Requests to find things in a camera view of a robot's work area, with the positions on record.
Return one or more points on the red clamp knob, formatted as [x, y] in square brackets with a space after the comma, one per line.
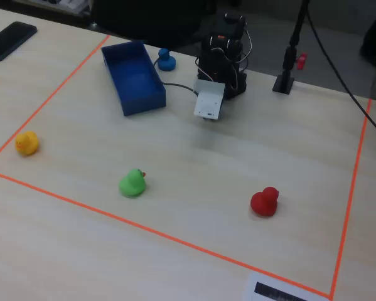
[301, 61]

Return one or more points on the blue plastic box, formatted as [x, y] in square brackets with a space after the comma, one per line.
[134, 78]

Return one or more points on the yellow rubber duck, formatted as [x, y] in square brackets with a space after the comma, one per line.
[27, 144]

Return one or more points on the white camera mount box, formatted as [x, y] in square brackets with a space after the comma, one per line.
[208, 102]

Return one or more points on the blue rubber duck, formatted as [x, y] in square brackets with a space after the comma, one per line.
[166, 62]

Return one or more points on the white paper with black bar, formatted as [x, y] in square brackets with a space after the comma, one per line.
[250, 285]

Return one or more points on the orange tape frame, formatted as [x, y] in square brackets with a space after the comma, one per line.
[81, 204]

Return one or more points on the black smartphone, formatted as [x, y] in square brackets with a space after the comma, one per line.
[8, 40]

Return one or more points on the black office chair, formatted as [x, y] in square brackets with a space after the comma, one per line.
[143, 19]

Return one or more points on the small black box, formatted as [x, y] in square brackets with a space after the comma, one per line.
[284, 82]

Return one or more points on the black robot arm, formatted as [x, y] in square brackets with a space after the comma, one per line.
[225, 47]

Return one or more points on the red rubber duck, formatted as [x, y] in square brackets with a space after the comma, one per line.
[264, 203]

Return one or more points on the green rubber duck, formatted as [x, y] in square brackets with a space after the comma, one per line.
[132, 185]

